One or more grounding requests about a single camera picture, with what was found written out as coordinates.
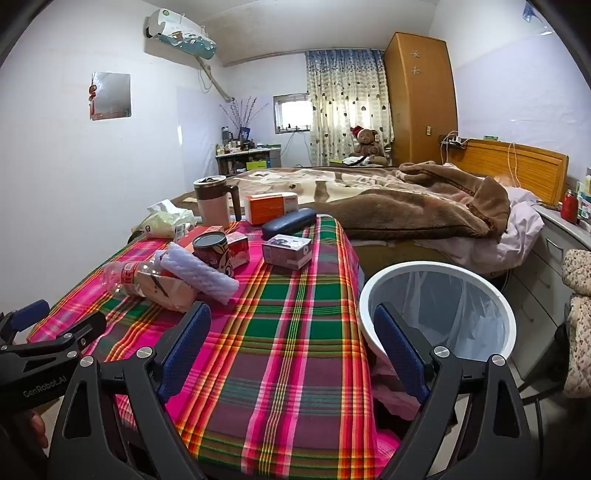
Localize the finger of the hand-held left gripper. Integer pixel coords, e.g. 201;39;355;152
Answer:
0;312;108;358
0;300;51;344

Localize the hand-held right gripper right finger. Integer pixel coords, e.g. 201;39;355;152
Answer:
373;302;536;480

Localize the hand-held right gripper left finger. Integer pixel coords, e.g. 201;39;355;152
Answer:
46;301;213;480

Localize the clear plastic bottle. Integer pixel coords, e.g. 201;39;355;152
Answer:
134;270;204;315
100;261;162;298

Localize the white foam net sleeve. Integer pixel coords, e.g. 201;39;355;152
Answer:
154;242;241;305

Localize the white trash bin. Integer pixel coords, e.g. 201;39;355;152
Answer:
359;261;517;370

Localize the red cartoon can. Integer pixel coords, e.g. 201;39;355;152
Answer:
191;231;236;280

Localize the small red white carton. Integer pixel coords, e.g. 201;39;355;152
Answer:
226;232;250;268

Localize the grey printed cardboard box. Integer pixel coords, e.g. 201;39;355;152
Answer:
262;234;313;270

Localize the person's left hand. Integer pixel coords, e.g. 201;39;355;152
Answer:
23;411;47;457

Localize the clear plastic bin liner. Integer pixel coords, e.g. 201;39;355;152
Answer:
376;270;506;361

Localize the plaid tablecloth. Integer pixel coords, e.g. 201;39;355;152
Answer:
28;215;402;480

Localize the brown travel mug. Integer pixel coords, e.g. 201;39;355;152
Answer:
193;175;243;225

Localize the brown plush blanket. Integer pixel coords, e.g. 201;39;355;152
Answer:
226;161;511;241

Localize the grey drawer nightstand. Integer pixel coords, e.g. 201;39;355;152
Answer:
505;203;591;370

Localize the dark blue glasses case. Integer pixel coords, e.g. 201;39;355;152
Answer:
261;208;317;241

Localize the orange white box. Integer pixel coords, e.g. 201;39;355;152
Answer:
244;192;298;225

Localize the floral quilt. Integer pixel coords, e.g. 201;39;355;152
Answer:
561;249;591;398

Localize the grey desk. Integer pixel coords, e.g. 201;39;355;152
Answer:
215;145;282;174

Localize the brown teddy bear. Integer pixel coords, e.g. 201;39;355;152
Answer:
348;126;389;166

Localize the row of cosmetic bottles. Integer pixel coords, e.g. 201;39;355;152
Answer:
215;126;269;155

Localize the red jar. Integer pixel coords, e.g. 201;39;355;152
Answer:
561;190;580;224

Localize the vase of dried branches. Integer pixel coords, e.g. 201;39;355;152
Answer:
219;96;269;139

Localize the wooden wardrobe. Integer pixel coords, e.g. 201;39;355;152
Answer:
384;31;459;167

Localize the heart print curtain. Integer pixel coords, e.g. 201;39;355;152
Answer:
305;48;394;167

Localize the small window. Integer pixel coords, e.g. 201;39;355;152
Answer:
272;93;312;134

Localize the air conditioner pipe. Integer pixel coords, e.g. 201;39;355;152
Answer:
198;58;236;102

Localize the covered air conditioner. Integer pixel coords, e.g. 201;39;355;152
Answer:
144;8;217;61

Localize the wall mirror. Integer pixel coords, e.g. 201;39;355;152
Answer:
90;71;132;121

